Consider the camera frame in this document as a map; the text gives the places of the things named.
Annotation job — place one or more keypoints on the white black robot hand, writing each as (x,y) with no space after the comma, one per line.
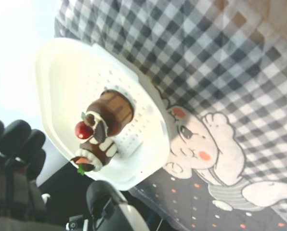
(16,168)

